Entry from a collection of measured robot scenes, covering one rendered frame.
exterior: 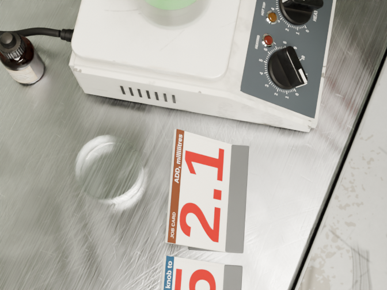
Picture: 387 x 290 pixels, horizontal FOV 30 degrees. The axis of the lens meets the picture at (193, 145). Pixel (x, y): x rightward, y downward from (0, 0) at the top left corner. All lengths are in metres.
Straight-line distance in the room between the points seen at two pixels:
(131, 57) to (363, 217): 0.23
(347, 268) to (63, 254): 0.23
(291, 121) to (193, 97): 0.08
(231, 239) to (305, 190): 0.07
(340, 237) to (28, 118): 0.28
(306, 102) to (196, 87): 0.09
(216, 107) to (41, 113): 0.16
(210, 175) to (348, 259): 0.13
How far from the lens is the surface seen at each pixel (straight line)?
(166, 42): 0.55
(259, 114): 0.58
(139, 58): 0.54
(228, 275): 0.59
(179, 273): 0.56
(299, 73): 0.57
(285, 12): 0.59
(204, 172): 0.58
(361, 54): 0.65
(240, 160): 0.60
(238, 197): 0.60
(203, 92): 0.55
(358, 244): 0.61
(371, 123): 0.63
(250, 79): 0.56
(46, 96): 0.64
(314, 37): 0.61
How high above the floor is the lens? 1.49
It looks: 75 degrees down
